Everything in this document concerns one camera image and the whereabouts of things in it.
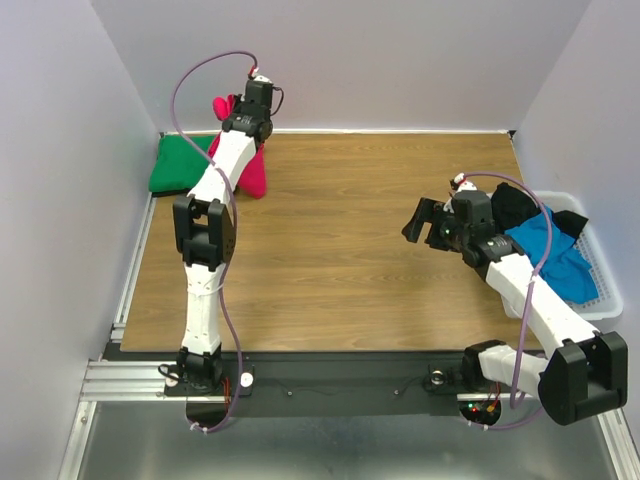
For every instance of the aluminium frame rail right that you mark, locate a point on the aluminium frame rail right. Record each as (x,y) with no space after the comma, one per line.
(620,444)

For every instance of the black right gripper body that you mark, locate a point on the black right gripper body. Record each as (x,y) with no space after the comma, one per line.
(432,226)

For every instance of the blue t shirt in basket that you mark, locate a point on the blue t shirt in basket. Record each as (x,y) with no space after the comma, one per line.
(566,271)

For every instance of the aluminium frame rail left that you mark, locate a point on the aluminium frame rail left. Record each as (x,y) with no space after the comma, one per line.
(113,380)

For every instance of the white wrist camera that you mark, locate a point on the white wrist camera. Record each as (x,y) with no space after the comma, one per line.
(465,186)
(256,75)

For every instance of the pink red t shirt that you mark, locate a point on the pink red t shirt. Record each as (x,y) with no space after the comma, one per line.
(253,180)

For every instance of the aluminium frame rail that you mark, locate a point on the aluminium frame rail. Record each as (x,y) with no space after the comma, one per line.
(620,444)
(113,380)

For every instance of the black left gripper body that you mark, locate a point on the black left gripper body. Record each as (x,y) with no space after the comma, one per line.
(237,107)

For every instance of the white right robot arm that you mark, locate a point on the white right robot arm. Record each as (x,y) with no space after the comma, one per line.
(583,372)

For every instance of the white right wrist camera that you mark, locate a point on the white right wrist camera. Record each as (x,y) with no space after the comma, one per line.
(465,186)

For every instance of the white plastic laundry basket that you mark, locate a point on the white plastic laundry basket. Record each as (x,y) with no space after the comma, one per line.
(608,304)

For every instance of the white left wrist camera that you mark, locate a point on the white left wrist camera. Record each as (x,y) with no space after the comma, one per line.
(256,75)

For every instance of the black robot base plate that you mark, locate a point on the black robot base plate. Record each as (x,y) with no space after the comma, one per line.
(356,383)

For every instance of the folded green t shirt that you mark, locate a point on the folded green t shirt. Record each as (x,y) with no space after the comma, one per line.
(178,167)

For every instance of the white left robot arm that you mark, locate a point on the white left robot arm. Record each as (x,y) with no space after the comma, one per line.
(205,231)

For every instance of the black t shirt in basket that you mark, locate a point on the black t shirt in basket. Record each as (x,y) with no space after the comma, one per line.
(511,207)

